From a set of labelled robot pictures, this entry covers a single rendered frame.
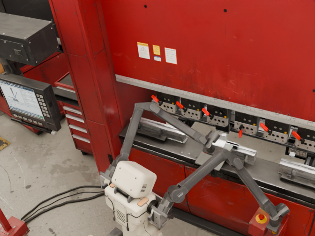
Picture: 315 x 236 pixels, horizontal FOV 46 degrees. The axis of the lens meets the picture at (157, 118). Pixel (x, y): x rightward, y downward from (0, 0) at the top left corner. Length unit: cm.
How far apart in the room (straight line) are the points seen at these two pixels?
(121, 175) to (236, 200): 112
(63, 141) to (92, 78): 197
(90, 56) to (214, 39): 85
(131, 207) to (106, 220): 155
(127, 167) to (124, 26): 97
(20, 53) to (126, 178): 102
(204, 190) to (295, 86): 119
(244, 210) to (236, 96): 99
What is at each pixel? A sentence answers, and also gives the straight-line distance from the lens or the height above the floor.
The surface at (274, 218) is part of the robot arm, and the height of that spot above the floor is 97.
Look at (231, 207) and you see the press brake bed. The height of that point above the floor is 47.
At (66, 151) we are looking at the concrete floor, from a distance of 443.
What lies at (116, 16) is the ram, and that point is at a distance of 258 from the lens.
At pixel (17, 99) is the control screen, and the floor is 144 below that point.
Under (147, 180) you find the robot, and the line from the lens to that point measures 208.
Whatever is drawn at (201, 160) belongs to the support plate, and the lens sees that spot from 263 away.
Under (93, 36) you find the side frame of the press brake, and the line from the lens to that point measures 258.
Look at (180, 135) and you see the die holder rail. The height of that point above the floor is 95.
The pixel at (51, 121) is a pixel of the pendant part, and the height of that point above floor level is 133.
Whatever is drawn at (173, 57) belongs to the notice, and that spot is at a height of 165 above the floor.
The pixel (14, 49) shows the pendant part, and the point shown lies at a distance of 250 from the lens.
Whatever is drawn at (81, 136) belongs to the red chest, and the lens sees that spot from 400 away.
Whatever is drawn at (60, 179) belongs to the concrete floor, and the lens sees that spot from 414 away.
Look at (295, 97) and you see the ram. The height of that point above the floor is 155.
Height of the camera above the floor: 290
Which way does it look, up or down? 39 degrees down
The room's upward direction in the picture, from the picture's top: 7 degrees counter-clockwise
